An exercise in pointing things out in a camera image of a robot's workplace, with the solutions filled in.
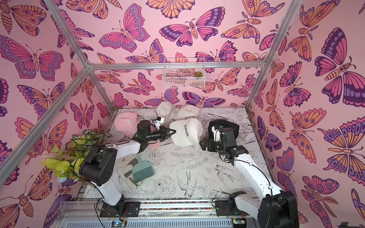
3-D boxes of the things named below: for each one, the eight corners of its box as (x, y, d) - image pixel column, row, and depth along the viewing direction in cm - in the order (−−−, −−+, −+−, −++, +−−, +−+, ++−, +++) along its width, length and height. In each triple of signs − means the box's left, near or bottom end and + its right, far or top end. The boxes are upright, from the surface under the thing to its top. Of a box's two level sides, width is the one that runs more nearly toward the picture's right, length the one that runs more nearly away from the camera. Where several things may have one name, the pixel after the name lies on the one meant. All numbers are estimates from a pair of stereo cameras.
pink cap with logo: (114, 137, 106) (109, 130, 99) (121, 119, 117) (117, 112, 110) (135, 137, 106) (132, 130, 99) (140, 119, 117) (137, 112, 110)
